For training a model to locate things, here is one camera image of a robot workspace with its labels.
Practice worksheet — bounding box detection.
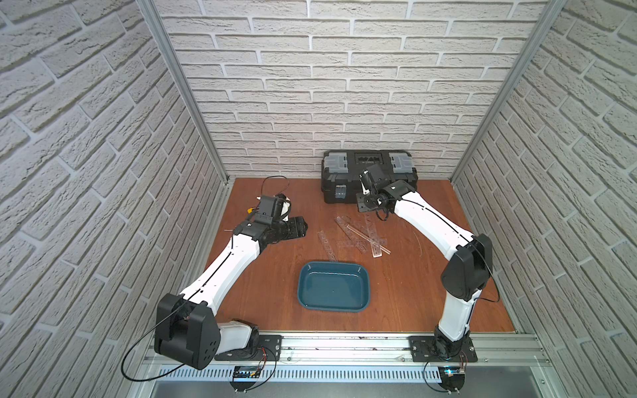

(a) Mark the clear stencil ruler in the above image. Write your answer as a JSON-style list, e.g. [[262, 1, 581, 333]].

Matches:
[[318, 231, 338, 262], [364, 212, 383, 258], [334, 217, 370, 254]]

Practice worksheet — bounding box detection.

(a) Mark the black plastic toolbox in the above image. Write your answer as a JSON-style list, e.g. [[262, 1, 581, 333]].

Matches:
[[321, 149, 418, 204]]

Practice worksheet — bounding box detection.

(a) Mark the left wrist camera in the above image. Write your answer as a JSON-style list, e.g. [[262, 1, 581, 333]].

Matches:
[[254, 194, 291, 226]]

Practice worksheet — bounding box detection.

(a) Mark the teal plastic tray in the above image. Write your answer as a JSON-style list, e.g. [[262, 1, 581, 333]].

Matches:
[[297, 261, 370, 313]]

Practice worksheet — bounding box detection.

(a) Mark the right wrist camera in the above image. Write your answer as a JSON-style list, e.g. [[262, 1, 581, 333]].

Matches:
[[359, 164, 391, 194]]

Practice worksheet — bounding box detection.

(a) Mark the left controller board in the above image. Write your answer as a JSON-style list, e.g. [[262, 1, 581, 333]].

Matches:
[[230, 366, 262, 392]]

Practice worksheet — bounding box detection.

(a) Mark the aluminium front rail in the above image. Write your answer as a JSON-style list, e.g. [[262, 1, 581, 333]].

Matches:
[[138, 330, 553, 368]]

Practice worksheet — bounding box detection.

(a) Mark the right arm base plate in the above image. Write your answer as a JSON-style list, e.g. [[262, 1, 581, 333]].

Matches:
[[407, 335, 478, 363]]

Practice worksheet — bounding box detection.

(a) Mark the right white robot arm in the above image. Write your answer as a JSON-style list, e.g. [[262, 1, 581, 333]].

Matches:
[[359, 176, 493, 359]]

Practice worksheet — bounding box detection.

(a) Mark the controller board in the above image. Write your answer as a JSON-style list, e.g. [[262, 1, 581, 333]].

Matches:
[[438, 367, 465, 394], [230, 366, 262, 392]]

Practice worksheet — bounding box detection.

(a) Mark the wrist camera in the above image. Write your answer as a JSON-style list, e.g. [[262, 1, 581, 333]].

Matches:
[[254, 194, 291, 226], [359, 164, 391, 194]]

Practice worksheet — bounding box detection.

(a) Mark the clear triangular scale ruler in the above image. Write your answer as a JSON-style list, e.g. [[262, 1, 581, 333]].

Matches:
[[347, 225, 391, 255]]

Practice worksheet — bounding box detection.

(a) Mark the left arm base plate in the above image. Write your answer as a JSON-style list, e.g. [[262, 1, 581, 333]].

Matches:
[[215, 334, 283, 363]]

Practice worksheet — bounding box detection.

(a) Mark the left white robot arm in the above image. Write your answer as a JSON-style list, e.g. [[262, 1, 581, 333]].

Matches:
[[154, 217, 308, 370]]

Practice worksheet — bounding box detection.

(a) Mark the right controller board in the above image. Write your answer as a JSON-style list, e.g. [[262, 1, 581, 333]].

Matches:
[[438, 367, 465, 394]]

